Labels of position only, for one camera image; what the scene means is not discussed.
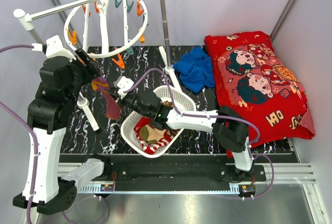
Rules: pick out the beige olive striped sock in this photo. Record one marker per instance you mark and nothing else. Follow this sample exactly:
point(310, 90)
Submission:
point(151, 135)

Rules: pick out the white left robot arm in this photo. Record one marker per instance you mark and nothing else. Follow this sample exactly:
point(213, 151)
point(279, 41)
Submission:
point(47, 118)

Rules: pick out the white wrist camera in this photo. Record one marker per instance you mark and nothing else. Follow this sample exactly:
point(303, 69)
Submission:
point(53, 48)
point(123, 84)

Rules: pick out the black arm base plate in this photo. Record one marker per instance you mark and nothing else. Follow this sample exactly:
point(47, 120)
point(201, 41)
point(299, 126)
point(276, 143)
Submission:
point(179, 173)

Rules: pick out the red cartoon print pillow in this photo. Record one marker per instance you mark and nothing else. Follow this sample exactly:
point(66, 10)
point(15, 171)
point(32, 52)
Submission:
point(254, 82)

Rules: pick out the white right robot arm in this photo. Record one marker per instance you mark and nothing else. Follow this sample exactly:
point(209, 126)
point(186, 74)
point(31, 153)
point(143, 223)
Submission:
point(167, 108)

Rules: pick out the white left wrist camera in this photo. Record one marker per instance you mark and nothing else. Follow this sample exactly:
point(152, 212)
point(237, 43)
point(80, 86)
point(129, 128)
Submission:
point(53, 48)

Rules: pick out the orange plastic clip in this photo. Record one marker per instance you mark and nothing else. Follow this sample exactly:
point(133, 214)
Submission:
point(119, 61)

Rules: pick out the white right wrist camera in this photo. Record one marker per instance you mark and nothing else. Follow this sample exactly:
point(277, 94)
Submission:
point(123, 84)

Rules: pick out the blue towel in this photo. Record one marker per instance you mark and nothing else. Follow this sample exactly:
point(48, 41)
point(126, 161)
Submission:
point(195, 70)

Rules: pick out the red white santa sock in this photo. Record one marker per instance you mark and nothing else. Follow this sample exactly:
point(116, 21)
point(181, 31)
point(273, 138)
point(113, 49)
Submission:
point(157, 146)

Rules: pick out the teal plastic clip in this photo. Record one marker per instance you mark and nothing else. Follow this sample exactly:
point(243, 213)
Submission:
point(130, 51)

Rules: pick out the purple striped sock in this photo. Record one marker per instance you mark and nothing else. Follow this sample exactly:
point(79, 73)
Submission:
point(113, 110)

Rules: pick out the white perforated plastic basket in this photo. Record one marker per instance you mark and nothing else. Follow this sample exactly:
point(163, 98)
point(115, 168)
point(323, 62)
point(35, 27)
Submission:
point(182, 102)

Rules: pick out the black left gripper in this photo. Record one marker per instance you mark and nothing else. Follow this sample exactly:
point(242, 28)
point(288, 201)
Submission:
point(92, 68)

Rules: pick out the red white striped sock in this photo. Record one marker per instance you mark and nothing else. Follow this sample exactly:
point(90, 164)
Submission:
point(140, 128)

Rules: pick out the white drying rack frame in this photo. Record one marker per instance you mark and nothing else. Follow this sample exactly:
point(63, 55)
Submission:
point(26, 21)

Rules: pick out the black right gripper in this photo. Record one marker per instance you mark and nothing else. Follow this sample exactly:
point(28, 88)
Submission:
point(124, 98)

